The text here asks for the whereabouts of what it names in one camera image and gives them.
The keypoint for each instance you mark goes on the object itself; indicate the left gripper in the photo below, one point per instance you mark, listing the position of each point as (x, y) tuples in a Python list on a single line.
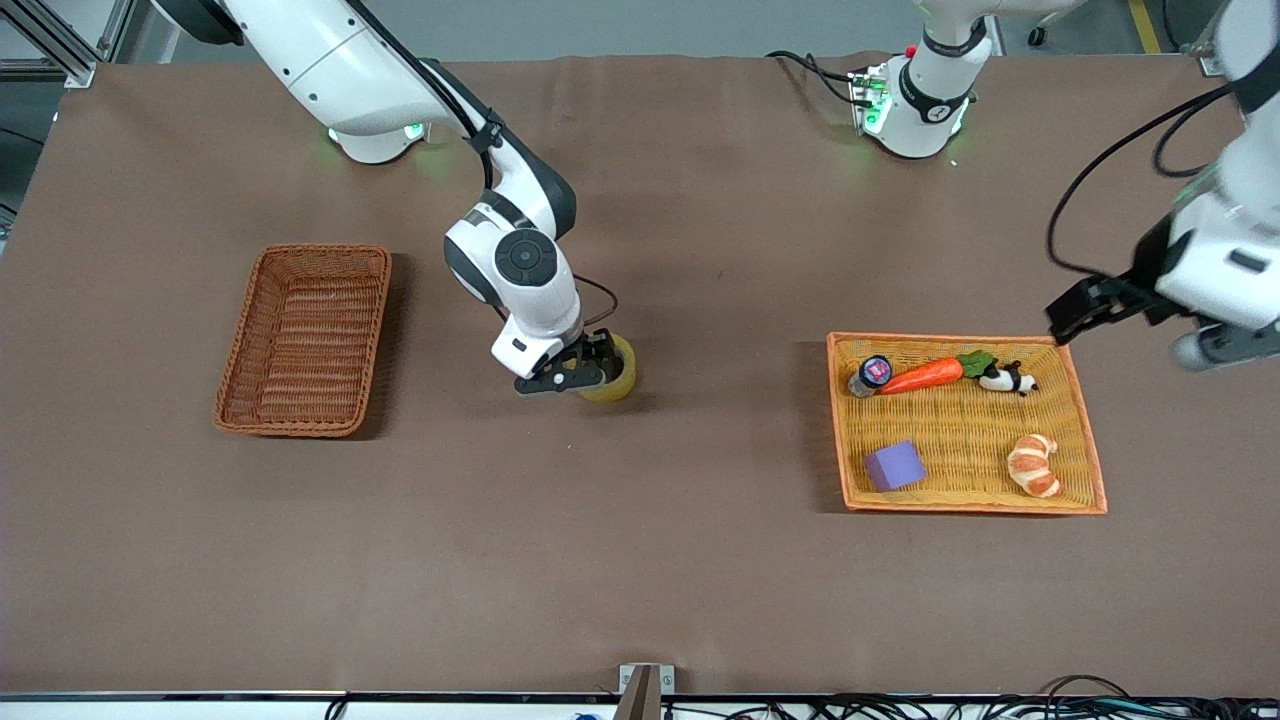
[(1150, 268)]

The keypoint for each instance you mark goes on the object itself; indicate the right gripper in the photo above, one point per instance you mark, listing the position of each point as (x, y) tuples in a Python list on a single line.
[(601, 352)]

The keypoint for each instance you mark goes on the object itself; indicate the yellowish clear tape roll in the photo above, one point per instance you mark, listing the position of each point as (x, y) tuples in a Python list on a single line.
[(622, 385)]

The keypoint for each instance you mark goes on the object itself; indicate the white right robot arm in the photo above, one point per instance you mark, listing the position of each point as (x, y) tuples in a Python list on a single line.
[(330, 60)]

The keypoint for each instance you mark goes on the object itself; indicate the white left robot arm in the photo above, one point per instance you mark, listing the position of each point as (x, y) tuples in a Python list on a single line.
[(925, 100)]

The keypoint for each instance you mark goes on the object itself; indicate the yellow basket with orange rim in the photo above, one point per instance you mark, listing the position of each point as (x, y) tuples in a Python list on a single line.
[(960, 440)]

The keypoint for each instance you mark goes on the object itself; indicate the brown wicker basket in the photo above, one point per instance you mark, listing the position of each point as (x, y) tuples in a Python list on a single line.
[(300, 380)]

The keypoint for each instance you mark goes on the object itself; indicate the black white panda figure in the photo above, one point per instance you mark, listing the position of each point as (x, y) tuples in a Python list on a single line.
[(1005, 380)]

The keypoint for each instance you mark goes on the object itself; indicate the brown table cover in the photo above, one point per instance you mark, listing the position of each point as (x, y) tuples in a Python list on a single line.
[(640, 520)]

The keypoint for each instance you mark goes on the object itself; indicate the toy croissant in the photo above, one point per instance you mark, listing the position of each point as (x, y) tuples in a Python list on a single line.
[(1030, 465)]

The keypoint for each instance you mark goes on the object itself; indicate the orange toy carrot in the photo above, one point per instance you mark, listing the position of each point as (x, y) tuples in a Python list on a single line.
[(925, 376)]

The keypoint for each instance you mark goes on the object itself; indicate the small can with dark lid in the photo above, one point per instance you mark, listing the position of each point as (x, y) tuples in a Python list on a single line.
[(875, 372)]

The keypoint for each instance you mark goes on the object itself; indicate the purple foam cube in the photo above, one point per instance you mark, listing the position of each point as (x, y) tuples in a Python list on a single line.
[(895, 467)]

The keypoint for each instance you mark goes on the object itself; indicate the office chair base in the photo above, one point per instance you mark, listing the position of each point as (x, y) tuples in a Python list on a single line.
[(1038, 37)]

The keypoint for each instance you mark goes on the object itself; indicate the left base connector box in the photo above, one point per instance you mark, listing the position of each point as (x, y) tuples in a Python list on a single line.
[(868, 100)]

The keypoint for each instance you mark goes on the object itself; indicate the metal bracket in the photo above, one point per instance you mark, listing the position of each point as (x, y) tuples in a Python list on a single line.
[(640, 690)]

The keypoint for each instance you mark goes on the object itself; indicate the silver table edge rail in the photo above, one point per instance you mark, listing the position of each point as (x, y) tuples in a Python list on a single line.
[(200, 705)]

